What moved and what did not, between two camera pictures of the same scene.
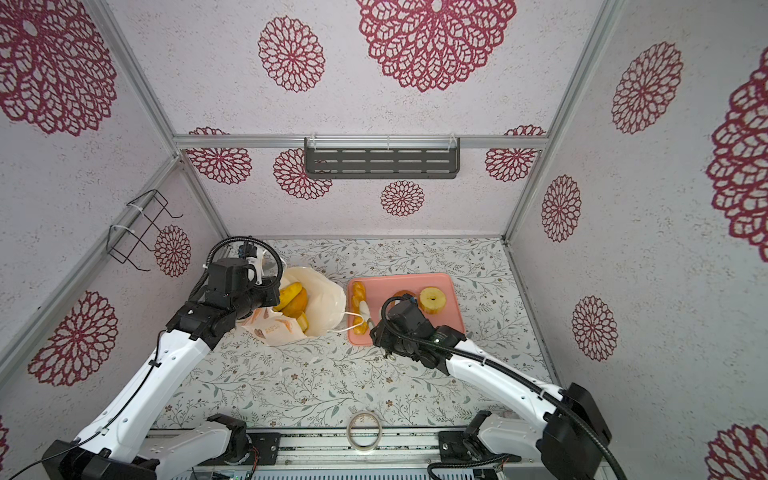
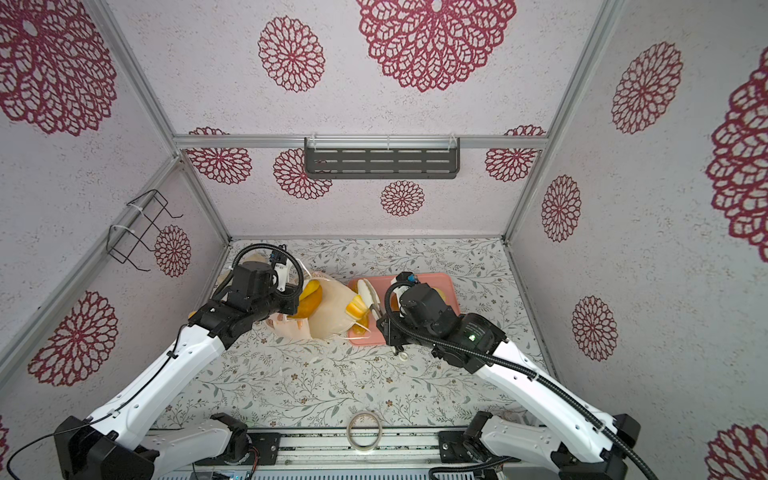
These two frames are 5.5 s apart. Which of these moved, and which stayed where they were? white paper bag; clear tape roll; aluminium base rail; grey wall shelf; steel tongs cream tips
Moved: white paper bag; steel tongs cream tips
Stayed: clear tape roll; aluminium base rail; grey wall shelf
